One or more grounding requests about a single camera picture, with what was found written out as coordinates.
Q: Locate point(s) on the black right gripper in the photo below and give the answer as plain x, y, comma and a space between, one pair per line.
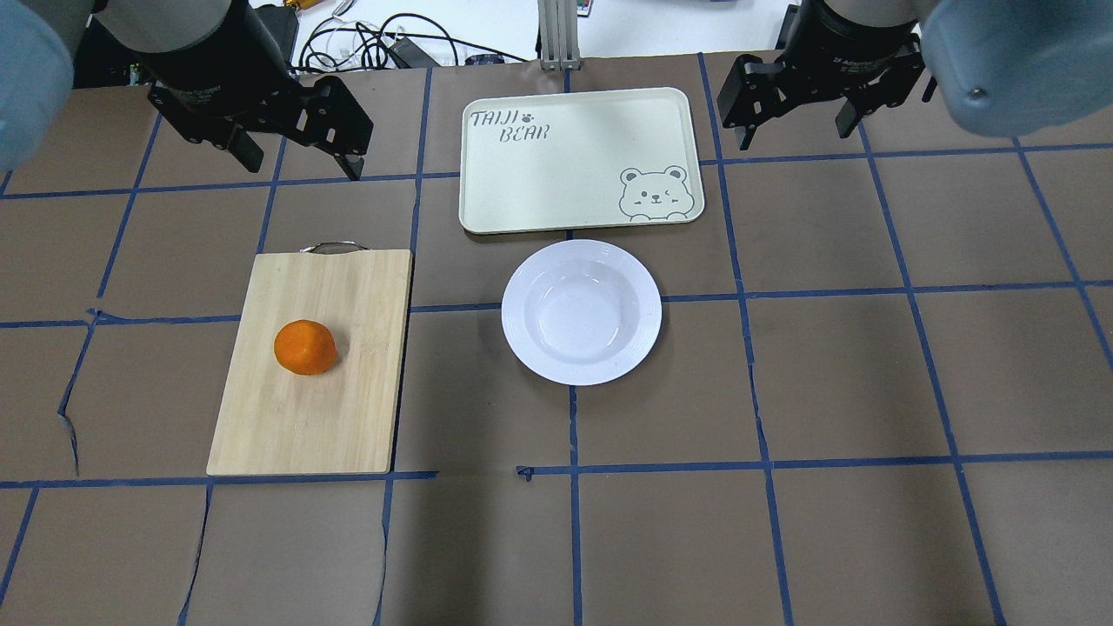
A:
854, 54

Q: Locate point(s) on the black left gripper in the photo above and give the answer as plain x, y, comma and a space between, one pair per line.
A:
211, 85

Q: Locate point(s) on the orange fruit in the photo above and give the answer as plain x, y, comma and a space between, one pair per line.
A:
305, 347

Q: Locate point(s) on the white round plate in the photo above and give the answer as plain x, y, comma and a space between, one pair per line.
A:
581, 312

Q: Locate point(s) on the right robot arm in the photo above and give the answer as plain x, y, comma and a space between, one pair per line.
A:
1003, 68

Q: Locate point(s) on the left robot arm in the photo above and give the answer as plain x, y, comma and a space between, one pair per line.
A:
219, 76

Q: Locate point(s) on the cream bear tray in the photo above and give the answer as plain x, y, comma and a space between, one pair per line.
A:
595, 160

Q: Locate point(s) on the wooden cutting board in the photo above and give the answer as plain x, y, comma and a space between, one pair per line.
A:
273, 422

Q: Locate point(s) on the aluminium frame post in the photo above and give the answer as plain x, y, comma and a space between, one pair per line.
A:
558, 35

